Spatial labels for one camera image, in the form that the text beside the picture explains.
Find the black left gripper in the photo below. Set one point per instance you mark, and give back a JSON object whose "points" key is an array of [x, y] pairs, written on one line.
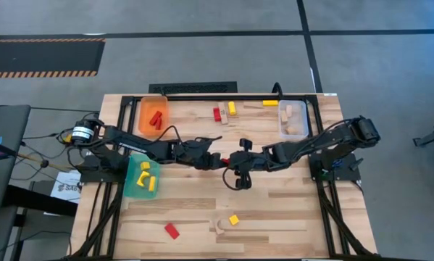
{"points": [[204, 160]]}

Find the black aluminium table frame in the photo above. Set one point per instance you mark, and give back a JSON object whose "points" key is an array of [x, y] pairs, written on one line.
{"points": [[202, 97]]}

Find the red arch block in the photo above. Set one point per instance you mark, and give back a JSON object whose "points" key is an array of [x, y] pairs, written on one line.
{"points": [[217, 114]]}

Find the natural wooden plank with label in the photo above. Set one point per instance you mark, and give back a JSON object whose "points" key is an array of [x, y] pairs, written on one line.
{"points": [[224, 116]]}

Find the yellow cube block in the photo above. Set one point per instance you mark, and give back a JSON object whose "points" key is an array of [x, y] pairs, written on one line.
{"points": [[234, 220]]}

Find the black desk beam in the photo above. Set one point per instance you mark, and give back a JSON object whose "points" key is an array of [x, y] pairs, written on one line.
{"points": [[39, 201]]}

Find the yellow arch block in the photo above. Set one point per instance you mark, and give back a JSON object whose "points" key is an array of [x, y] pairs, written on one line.
{"points": [[140, 181]]}

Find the yellow long block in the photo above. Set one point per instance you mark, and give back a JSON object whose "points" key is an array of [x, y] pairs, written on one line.
{"points": [[270, 102]]}

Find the green translucent plastic bin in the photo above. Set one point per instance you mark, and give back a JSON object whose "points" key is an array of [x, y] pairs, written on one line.
{"points": [[133, 188]]}

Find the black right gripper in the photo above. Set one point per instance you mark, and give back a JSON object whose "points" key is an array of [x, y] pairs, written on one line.
{"points": [[253, 161]]}

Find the yellow wedge block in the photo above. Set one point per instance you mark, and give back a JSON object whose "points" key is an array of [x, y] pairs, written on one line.
{"points": [[145, 166]]}

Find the natural wooden rectangular block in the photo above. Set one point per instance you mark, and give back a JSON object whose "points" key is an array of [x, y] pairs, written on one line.
{"points": [[289, 110], [284, 116]]}

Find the red rectangular block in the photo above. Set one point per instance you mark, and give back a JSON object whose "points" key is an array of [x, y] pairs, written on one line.
{"points": [[171, 231]]}

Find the small red block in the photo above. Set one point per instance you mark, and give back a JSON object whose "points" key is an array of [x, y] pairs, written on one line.
{"points": [[155, 118]]}

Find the grey desk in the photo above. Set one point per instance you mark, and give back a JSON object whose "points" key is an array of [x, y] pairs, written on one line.
{"points": [[6, 123]]}

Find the orange translucent plastic bin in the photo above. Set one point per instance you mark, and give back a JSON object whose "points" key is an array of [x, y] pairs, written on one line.
{"points": [[146, 123]]}

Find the black hazard-striped floor mat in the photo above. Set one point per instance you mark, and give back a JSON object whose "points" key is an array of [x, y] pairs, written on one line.
{"points": [[39, 58]]}

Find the white printed paper sheet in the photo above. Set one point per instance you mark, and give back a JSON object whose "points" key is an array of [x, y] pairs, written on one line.
{"points": [[66, 186]]}

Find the black clamp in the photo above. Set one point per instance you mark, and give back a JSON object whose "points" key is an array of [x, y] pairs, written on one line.
{"points": [[274, 88]]}

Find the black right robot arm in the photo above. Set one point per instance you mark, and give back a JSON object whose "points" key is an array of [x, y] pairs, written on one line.
{"points": [[311, 145]]}

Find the clear plastic bin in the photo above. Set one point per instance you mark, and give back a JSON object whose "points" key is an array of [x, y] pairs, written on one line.
{"points": [[300, 116]]}

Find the black perforated floor mat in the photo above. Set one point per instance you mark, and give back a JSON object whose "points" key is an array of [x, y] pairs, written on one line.
{"points": [[193, 87]]}

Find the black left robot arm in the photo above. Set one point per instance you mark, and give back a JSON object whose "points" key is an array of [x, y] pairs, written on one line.
{"points": [[137, 145]]}

